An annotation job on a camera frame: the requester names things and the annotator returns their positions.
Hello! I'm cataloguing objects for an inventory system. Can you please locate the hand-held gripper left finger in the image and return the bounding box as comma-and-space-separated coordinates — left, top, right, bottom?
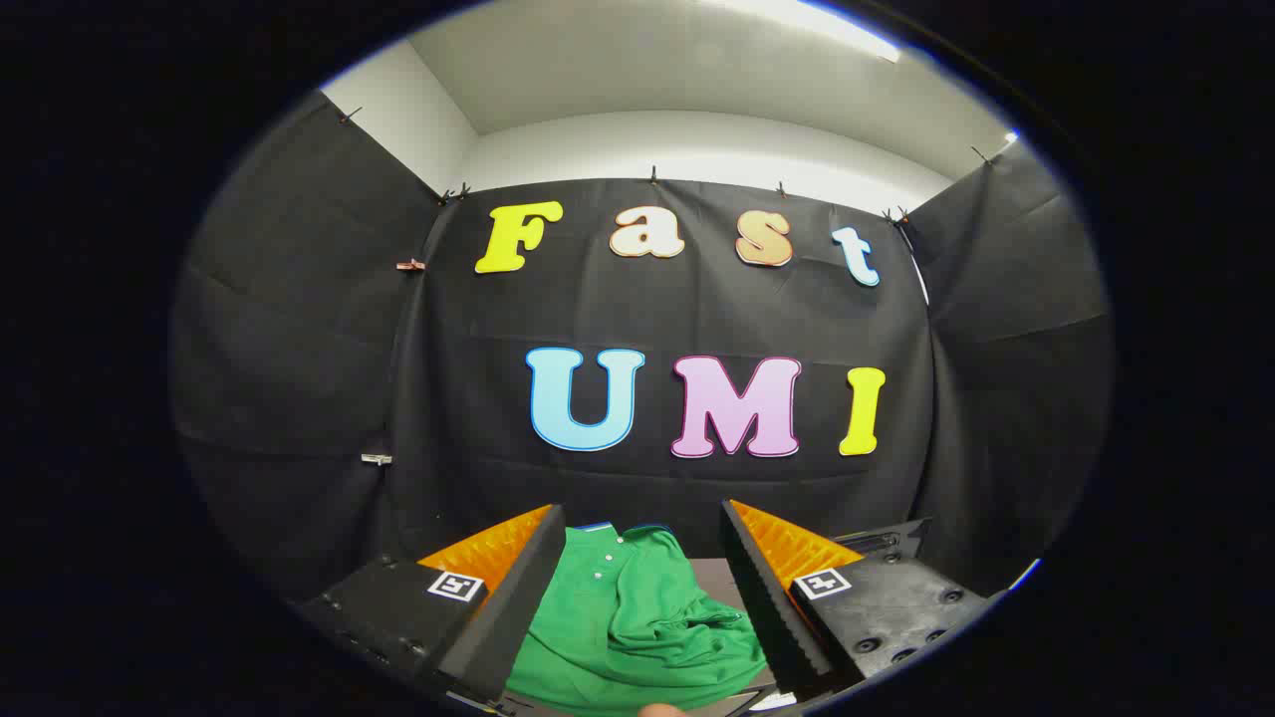
295, 504, 569, 710

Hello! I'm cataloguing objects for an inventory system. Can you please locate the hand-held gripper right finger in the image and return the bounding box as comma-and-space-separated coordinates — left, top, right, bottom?
719, 500, 999, 698

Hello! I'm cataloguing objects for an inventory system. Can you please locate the green polo shirt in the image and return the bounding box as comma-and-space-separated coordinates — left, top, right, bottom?
506, 523, 770, 716

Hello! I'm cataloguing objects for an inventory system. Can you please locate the grey box cabinet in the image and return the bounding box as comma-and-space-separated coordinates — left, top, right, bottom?
685, 558, 778, 698

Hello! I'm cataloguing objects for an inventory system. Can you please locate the black backdrop cloth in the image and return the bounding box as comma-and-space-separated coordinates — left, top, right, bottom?
169, 90, 1115, 603

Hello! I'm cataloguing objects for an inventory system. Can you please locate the row of small black clips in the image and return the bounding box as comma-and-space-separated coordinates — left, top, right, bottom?
339, 105, 995, 226

